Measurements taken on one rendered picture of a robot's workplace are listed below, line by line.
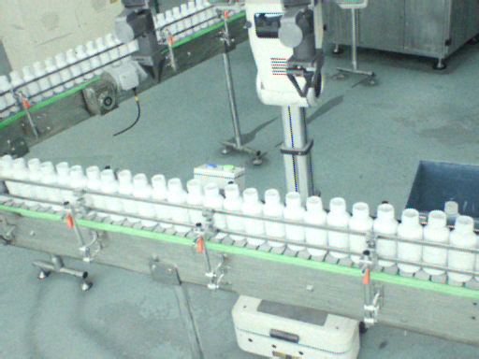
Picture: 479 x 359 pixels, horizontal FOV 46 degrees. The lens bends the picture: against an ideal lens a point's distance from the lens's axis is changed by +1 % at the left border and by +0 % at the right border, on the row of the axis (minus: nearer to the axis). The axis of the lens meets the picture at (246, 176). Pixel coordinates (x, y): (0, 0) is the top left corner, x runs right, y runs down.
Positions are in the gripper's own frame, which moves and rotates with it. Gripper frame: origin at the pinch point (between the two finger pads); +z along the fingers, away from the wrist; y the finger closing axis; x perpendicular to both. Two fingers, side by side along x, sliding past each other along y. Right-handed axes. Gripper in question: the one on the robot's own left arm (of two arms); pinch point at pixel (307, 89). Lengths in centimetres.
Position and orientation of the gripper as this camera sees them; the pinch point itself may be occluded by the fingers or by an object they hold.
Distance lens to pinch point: 143.8
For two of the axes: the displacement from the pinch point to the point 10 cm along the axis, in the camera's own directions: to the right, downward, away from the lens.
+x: -9.1, -1.1, 4.1
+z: 1.3, 8.5, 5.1
